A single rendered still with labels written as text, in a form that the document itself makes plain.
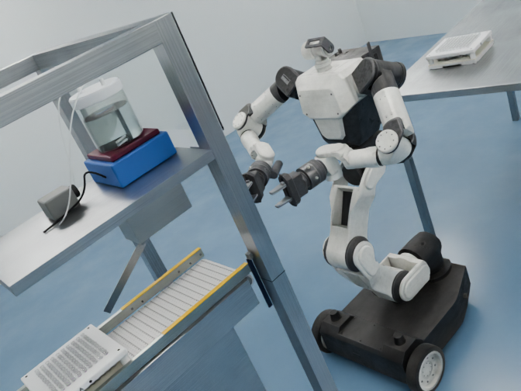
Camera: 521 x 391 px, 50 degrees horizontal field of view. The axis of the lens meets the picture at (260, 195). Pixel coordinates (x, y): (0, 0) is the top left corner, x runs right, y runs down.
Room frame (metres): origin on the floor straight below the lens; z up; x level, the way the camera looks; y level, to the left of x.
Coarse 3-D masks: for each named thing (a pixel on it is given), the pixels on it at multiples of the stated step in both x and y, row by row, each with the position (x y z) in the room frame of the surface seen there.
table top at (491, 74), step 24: (504, 0) 3.32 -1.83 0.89; (480, 24) 3.07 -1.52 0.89; (504, 24) 2.89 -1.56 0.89; (432, 48) 3.01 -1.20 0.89; (504, 48) 2.55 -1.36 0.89; (408, 72) 2.80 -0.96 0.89; (432, 72) 2.65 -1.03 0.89; (456, 72) 2.51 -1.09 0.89; (480, 72) 2.39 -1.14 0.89; (504, 72) 2.28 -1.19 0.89; (408, 96) 2.50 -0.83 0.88; (432, 96) 2.41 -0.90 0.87; (456, 96) 2.32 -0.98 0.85
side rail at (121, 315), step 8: (192, 256) 1.75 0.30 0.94; (200, 256) 1.77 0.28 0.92; (184, 264) 1.73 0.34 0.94; (192, 264) 1.74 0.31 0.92; (176, 272) 1.71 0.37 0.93; (160, 280) 1.68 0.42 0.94; (168, 280) 1.69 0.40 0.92; (152, 288) 1.66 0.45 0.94; (160, 288) 1.67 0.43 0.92; (144, 296) 1.64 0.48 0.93; (152, 296) 1.65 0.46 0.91; (136, 304) 1.62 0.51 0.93; (120, 312) 1.59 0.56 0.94; (128, 312) 1.60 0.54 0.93; (112, 320) 1.57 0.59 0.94; (120, 320) 1.58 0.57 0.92; (104, 328) 1.55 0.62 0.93; (112, 328) 1.56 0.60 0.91
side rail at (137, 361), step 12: (240, 276) 1.52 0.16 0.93; (228, 288) 1.49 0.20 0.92; (216, 300) 1.46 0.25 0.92; (192, 312) 1.42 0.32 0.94; (204, 312) 1.44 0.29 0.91; (180, 324) 1.39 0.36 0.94; (168, 336) 1.37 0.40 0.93; (144, 348) 1.34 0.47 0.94; (156, 348) 1.34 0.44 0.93; (132, 360) 1.31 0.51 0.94; (144, 360) 1.32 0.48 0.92; (120, 372) 1.28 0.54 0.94; (132, 372) 1.29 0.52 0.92; (108, 384) 1.26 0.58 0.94; (120, 384) 1.27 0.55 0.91
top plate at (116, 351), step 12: (96, 336) 1.45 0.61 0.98; (108, 336) 1.42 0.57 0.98; (60, 348) 1.46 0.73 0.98; (108, 348) 1.36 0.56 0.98; (120, 348) 1.33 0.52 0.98; (48, 360) 1.43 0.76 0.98; (108, 360) 1.30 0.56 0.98; (60, 372) 1.34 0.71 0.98; (72, 372) 1.32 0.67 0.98; (96, 372) 1.27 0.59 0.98; (36, 384) 1.34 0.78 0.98; (72, 384) 1.27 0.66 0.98; (84, 384) 1.25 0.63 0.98
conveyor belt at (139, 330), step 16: (192, 272) 1.70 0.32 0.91; (208, 272) 1.66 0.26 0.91; (224, 272) 1.61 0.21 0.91; (176, 288) 1.65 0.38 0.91; (192, 288) 1.60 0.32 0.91; (208, 288) 1.56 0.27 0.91; (160, 304) 1.59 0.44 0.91; (176, 304) 1.55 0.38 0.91; (192, 304) 1.51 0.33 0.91; (128, 320) 1.58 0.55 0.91; (144, 320) 1.54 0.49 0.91; (160, 320) 1.50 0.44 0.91; (112, 336) 1.53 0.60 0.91; (128, 336) 1.49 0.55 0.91; (144, 336) 1.45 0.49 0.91; (128, 352) 1.41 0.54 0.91
